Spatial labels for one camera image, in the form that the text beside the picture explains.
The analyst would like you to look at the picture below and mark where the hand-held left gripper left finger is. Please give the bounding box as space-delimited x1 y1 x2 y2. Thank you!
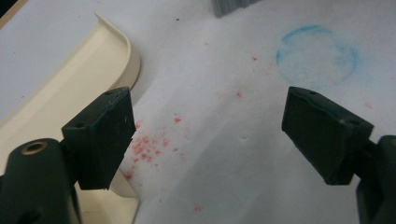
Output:
61 86 137 191

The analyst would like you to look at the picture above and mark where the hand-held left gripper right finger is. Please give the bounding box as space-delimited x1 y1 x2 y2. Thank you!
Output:
281 86 375 187

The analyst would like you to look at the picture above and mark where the cream plastic dustpan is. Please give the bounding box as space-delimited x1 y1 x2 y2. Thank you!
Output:
0 12 142 224

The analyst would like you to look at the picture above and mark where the cream brush with grey bristles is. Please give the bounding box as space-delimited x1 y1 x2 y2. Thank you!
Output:
212 0 260 19

